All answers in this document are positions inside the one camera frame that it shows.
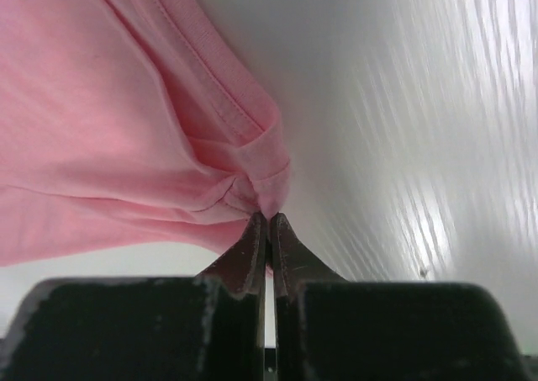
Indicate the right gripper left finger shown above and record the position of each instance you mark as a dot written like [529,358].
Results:
[206,327]

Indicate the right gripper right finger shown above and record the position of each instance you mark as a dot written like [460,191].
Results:
[329,328]

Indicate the pink t shirt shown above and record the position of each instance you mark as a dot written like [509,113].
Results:
[126,122]

